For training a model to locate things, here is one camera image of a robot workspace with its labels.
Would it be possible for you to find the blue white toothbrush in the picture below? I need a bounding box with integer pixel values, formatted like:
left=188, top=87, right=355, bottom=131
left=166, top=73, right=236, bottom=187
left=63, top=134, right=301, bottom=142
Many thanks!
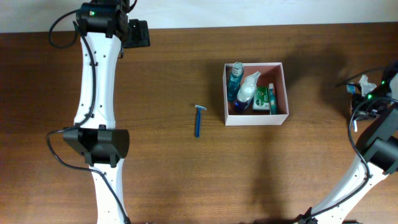
left=346, top=82, right=358, bottom=133

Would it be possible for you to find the green white toothpaste tube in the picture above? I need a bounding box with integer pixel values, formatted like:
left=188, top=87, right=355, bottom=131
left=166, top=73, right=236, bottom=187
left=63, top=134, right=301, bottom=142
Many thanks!
left=269, top=83, right=278, bottom=115

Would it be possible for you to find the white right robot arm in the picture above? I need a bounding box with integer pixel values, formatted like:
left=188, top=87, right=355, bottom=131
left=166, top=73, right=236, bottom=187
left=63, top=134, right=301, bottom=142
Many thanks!
left=295, top=62, right=397, bottom=224

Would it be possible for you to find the clear spray bottle blue liquid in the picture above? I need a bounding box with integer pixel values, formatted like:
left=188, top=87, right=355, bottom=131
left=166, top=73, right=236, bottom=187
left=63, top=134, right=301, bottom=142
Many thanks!
left=234, top=71, right=261, bottom=113

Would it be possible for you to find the blue disposable razor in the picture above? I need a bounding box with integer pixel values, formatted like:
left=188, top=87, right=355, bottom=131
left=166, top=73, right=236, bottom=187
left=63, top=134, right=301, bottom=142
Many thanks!
left=195, top=105, right=207, bottom=138

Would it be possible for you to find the green soap bar packet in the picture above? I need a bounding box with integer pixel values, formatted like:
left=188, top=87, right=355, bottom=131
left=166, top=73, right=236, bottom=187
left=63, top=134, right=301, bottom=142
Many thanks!
left=252, top=86, right=270, bottom=111

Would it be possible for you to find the white cardboard box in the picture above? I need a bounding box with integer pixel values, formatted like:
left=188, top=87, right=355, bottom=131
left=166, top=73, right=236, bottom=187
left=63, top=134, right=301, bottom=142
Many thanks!
left=223, top=62, right=289, bottom=126

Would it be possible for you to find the teal mouthwash bottle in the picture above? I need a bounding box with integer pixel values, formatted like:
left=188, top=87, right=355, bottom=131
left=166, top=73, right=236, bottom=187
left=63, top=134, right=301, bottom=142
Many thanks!
left=227, top=62, right=244, bottom=102

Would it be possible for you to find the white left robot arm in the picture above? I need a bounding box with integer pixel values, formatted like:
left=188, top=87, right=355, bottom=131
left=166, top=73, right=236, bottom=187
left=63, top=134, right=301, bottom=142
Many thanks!
left=62, top=0, right=150, bottom=223

